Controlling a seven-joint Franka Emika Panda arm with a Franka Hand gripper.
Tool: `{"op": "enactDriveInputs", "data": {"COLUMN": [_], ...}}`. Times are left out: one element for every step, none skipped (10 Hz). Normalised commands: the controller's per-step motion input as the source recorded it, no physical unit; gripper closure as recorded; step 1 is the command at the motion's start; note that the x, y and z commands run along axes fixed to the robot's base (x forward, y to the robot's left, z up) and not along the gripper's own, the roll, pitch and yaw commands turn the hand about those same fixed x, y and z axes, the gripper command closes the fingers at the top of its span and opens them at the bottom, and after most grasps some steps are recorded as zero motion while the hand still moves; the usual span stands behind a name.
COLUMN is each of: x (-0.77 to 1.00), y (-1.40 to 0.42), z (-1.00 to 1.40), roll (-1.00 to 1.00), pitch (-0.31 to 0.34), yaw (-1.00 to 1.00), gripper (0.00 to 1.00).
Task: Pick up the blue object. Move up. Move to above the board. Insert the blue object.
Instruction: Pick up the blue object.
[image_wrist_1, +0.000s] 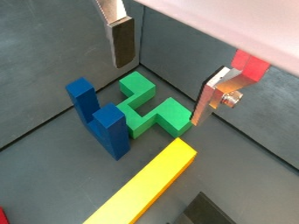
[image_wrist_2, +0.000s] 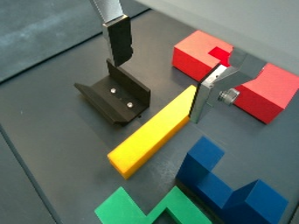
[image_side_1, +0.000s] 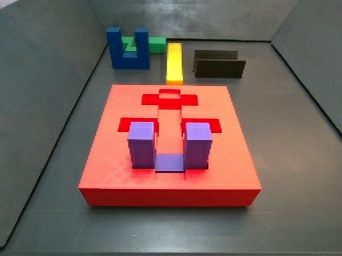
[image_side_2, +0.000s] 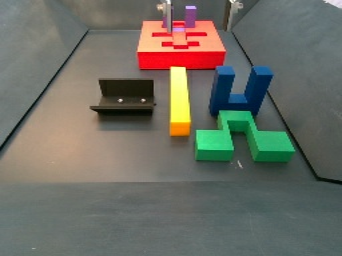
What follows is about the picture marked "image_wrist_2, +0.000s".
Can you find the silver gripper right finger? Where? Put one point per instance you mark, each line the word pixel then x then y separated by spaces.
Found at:
pixel 217 86

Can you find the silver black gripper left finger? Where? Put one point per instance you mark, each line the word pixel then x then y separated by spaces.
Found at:
pixel 116 29

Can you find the blue U-shaped block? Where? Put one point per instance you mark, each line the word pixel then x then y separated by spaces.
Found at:
pixel 254 204

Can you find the red slotted board block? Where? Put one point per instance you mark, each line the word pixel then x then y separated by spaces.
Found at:
pixel 265 96

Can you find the yellow rectangular bar block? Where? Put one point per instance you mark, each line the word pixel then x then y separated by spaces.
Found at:
pixel 138 148

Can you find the green zigzag block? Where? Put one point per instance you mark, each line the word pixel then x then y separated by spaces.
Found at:
pixel 121 210

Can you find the black metal bracket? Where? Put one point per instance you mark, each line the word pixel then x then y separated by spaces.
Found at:
pixel 119 96

